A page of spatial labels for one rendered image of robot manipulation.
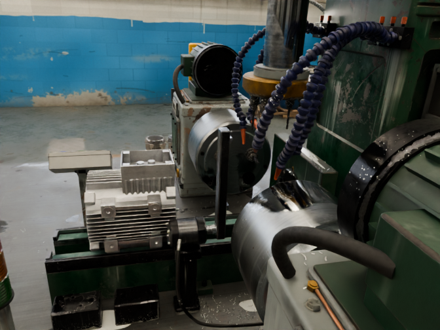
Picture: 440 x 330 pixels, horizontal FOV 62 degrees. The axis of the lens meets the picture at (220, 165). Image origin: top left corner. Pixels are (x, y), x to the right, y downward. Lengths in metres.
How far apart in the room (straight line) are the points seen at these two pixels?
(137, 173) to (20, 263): 0.49
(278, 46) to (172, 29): 5.58
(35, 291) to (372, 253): 0.89
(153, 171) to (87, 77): 5.61
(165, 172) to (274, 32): 0.39
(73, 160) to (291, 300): 0.82
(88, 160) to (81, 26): 5.29
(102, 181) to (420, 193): 0.67
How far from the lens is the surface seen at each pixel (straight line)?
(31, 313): 1.02
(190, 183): 1.40
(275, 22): 0.85
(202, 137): 1.12
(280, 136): 1.07
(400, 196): 0.38
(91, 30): 6.33
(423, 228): 0.32
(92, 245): 0.90
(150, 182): 0.85
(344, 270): 0.50
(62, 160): 1.13
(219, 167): 0.75
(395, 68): 0.85
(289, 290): 0.47
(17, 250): 1.25
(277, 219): 0.64
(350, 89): 0.99
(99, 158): 1.11
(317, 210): 0.64
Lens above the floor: 1.46
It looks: 22 degrees down
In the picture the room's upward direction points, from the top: 2 degrees clockwise
